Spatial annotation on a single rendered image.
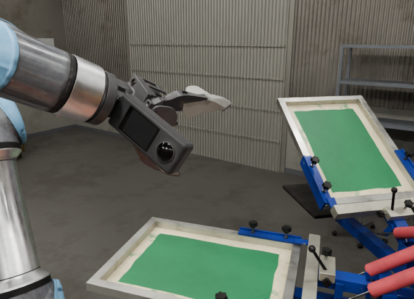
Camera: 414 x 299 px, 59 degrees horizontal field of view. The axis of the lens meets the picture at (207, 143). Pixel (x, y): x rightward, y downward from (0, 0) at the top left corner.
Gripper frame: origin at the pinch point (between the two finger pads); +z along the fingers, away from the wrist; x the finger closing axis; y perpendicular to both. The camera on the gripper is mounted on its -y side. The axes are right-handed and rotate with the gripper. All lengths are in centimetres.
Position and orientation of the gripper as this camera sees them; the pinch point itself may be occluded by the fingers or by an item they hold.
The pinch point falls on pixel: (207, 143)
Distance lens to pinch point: 59.4
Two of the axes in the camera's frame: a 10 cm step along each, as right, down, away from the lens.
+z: 6.8, 2.5, 6.9
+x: -5.7, 7.7, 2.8
